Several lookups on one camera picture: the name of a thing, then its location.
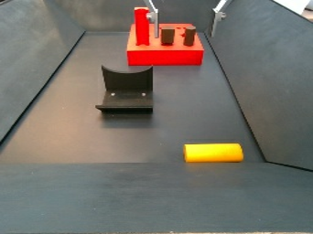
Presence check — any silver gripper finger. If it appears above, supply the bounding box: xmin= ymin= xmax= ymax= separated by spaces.
xmin=143 ymin=0 xmax=159 ymax=38
xmin=210 ymin=0 xmax=232 ymax=37

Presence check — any yellow oval cylinder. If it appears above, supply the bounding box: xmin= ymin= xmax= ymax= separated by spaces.
xmin=183 ymin=144 xmax=244 ymax=163

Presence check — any red shape-sorting board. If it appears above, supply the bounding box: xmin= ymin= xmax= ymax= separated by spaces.
xmin=126 ymin=24 xmax=205 ymax=66

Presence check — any black curved fixture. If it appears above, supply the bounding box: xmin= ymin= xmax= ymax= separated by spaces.
xmin=95 ymin=67 xmax=153 ymax=112

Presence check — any tall red block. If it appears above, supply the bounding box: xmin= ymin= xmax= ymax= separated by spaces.
xmin=135 ymin=7 xmax=150 ymax=46

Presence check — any brown hexagonal peg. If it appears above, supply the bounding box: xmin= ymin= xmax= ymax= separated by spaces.
xmin=183 ymin=26 xmax=196 ymax=47

